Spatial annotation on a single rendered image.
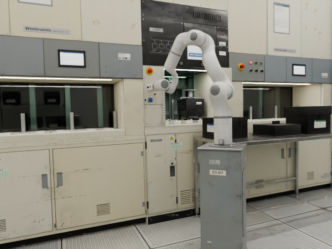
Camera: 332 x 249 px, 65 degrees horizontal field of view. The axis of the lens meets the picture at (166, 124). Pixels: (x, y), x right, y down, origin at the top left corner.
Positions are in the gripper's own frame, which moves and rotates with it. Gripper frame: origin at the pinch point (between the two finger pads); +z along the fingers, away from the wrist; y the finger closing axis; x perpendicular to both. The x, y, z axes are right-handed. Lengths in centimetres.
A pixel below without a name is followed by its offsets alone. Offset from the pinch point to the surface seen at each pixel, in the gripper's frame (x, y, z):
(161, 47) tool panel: 35.6, 11.3, 2.5
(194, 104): -15, 55, 23
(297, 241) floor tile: -120, 87, -73
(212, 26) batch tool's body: 59, 64, 3
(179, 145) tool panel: -52, 27, 2
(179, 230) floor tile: -120, 15, -19
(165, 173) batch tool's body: -76, 13, 3
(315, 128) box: -39, 140, -46
